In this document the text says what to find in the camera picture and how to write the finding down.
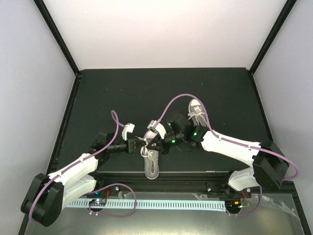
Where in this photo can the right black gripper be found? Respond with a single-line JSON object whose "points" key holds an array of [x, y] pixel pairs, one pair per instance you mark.
{"points": [[163, 148]]}

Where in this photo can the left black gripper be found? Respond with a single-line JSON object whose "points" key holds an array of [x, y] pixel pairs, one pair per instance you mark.
{"points": [[131, 145]]}

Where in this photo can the grey sneaker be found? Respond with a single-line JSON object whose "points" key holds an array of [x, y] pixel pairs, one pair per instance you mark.
{"points": [[196, 113], [151, 167]]}

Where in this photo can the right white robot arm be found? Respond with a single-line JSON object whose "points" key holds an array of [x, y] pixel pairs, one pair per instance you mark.
{"points": [[265, 168]]}

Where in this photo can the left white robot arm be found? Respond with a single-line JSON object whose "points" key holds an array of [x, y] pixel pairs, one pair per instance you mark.
{"points": [[49, 194]]}

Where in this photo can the left small circuit board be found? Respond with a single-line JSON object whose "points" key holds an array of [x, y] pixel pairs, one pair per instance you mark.
{"points": [[98, 202]]}

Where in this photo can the small circuit board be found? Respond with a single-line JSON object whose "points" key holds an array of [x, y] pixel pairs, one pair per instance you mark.
{"points": [[236, 204], [98, 202]]}

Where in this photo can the right small circuit board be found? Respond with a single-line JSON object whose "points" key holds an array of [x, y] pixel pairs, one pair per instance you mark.
{"points": [[236, 204]]}

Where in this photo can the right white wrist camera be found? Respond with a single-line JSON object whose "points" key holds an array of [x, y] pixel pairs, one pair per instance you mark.
{"points": [[157, 127]]}

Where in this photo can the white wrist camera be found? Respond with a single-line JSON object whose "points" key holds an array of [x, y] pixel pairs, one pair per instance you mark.
{"points": [[128, 128], [157, 127]]}

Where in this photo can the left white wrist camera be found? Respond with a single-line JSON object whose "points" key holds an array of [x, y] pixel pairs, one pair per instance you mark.
{"points": [[128, 128]]}

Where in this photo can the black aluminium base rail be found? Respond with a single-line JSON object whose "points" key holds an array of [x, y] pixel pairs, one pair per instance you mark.
{"points": [[211, 183]]}

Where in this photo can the white slotted cable duct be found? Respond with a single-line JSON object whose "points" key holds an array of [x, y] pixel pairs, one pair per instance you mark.
{"points": [[153, 204]]}

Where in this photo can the left black frame post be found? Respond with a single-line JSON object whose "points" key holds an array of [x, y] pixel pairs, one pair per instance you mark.
{"points": [[41, 6]]}

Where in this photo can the black frame post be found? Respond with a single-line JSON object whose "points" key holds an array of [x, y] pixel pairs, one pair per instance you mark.
{"points": [[41, 6], [279, 22]]}

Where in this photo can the right black frame post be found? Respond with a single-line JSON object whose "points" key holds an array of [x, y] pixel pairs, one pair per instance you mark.
{"points": [[279, 22]]}

